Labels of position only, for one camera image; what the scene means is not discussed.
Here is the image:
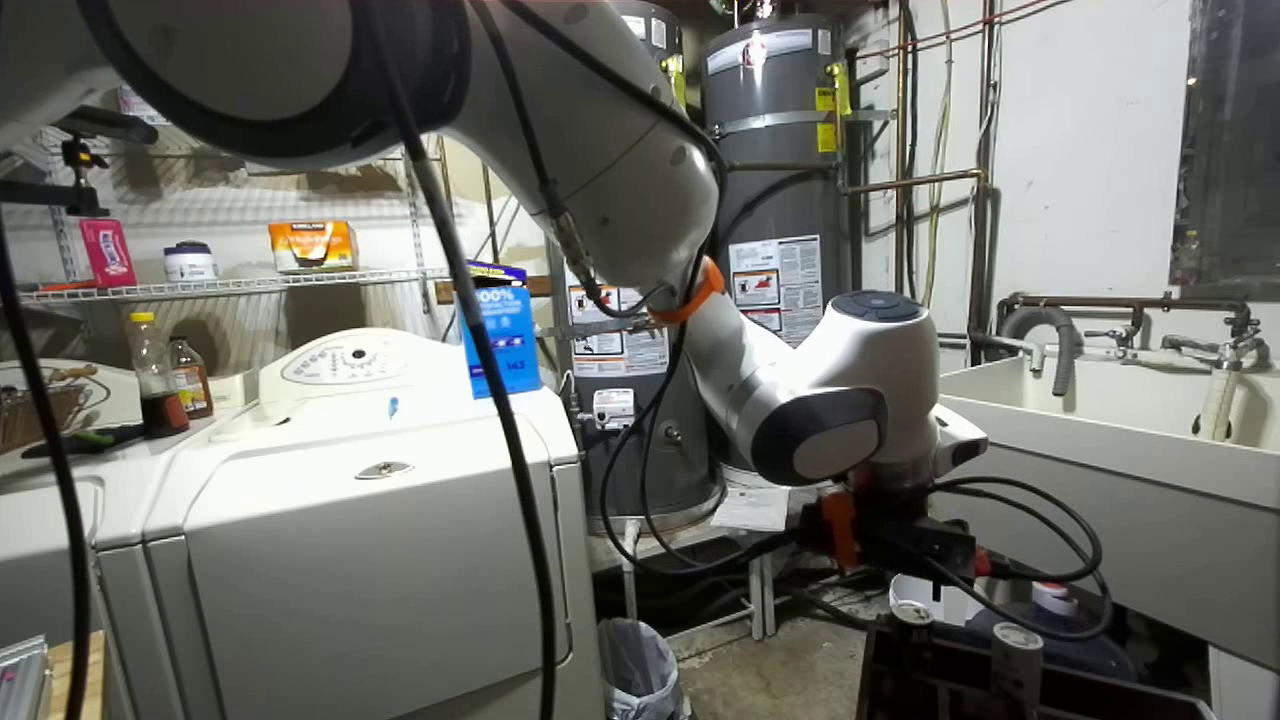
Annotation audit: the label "grey can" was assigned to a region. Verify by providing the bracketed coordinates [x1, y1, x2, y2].
[990, 621, 1046, 717]

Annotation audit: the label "white washing machine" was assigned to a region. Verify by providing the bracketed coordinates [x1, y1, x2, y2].
[95, 328, 603, 720]

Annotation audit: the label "white paper sheet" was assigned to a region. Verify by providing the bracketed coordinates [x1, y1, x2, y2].
[710, 486, 793, 533]

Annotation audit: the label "blue jug with white cap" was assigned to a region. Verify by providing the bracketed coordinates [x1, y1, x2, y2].
[962, 581, 1139, 683]

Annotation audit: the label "white utility sink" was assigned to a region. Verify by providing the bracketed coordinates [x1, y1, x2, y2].
[938, 348, 1280, 673]

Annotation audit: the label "bin with plastic bag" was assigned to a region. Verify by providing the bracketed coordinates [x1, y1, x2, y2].
[597, 617, 693, 720]

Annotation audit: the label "grey water heater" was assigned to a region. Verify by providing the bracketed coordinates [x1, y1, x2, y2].
[700, 14, 853, 483]
[556, 0, 723, 535]

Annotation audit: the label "copper pipes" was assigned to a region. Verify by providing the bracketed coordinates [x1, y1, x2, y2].
[838, 0, 1001, 367]

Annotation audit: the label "metal tap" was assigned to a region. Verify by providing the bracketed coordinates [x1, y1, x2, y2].
[1160, 310, 1273, 373]

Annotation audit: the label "blue cardboard box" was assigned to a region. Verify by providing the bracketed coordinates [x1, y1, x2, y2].
[455, 261, 543, 400]

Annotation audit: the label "window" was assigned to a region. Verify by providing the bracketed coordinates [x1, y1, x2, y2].
[1168, 0, 1280, 303]

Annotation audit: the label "orange cardboard box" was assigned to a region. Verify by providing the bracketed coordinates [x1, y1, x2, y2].
[267, 220, 360, 275]

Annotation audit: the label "brown bottle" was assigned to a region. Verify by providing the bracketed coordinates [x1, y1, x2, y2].
[168, 336, 215, 420]

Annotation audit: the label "clear bottle with dark liquid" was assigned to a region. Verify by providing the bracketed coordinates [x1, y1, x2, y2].
[127, 311, 191, 440]

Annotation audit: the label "white jar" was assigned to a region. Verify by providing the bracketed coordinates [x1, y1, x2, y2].
[162, 240, 220, 284]

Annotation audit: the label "wooden board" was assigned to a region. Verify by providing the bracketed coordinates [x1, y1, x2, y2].
[45, 630, 107, 720]

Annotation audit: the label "pink box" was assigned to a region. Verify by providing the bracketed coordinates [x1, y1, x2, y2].
[79, 219, 139, 290]

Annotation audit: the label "white dryer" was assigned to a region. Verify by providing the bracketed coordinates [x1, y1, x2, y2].
[0, 358, 263, 651]

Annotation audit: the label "grey drain hose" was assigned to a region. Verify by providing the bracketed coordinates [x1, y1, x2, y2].
[998, 304, 1087, 397]

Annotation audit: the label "white hose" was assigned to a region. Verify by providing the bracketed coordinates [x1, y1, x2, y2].
[1192, 364, 1243, 443]

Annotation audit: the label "wire shelf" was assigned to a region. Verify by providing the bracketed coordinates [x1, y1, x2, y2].
[0, 128, 456, 306]

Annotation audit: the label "green handled tool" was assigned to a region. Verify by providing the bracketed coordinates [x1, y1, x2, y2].
[20, 424, 148, 461]

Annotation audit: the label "black cable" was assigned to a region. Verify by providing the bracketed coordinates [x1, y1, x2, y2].
[0, 205, 93, 720]

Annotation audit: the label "wire basket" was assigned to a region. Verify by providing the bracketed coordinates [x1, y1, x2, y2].
[0, 384, 89, 453]

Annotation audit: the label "camera on mount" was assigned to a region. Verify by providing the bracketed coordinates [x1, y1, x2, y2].
[0, 104, 161, 219]

